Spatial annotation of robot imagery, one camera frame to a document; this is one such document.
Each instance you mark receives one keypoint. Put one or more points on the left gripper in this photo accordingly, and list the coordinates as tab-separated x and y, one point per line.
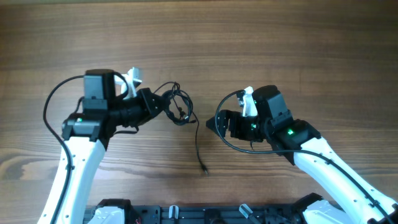
147	97

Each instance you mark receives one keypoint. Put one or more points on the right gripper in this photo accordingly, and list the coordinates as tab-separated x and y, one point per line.
235	127

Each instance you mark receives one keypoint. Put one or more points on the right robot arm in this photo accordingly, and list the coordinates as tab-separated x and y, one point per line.
265	117

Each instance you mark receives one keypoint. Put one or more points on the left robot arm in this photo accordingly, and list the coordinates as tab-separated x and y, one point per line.
109	101

